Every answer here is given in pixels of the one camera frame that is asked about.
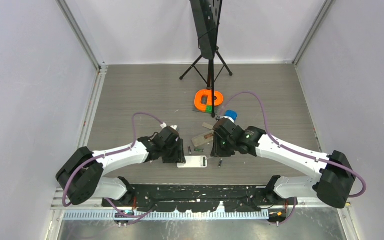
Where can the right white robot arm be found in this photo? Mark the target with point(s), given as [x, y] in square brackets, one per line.
[327, 177]

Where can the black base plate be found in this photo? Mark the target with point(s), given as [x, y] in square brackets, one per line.
[166, 198]

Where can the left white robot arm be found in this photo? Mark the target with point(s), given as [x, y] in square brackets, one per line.
[83, 176]

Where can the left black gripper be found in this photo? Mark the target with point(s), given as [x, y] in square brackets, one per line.
[178, 157]

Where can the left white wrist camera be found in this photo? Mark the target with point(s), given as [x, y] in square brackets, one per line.
[164, 125]

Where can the blue toy car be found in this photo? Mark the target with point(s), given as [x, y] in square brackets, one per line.
[230, 114]

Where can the black tripod stand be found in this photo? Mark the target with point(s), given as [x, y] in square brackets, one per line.
[206, 15]

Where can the beige battery cover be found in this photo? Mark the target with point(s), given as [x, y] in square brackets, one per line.
[207, 126]

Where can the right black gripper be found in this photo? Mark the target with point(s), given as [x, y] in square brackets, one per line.
[217, 152]

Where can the beige remote control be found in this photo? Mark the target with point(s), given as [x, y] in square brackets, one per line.
[203, 139]

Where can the orange and green block toy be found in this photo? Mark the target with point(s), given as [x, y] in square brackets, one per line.
[203, 100]

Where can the slotted cable duct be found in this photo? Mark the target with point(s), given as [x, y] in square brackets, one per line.
[107, 214]

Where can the white air conditioner remote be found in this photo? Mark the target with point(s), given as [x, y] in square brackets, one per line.
[194, 162]

